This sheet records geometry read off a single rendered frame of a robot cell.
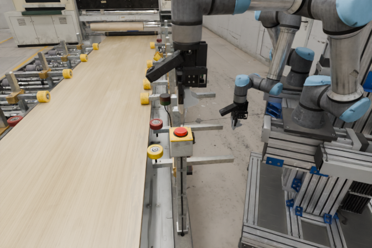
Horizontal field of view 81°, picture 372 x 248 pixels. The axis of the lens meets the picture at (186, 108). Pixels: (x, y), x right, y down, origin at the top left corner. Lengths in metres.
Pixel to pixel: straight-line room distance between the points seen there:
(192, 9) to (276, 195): 1.64
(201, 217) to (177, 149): 1.31
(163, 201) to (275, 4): 1.03
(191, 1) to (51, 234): 0.84
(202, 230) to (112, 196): 1.07
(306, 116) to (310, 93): 0.11
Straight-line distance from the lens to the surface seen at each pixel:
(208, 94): 1.53
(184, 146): 0.68
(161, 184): 1.34
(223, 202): 2.05
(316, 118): 1.17
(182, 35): 0.53
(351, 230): 1.98
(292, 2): 0.84
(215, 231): 1.90
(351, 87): 0.98
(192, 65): 0.58
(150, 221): 1.21
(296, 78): 1.60
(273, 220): 1.79
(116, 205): 0.94
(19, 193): 1.15
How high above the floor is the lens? 1.63
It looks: 30 degrees down
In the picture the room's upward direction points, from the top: straight up
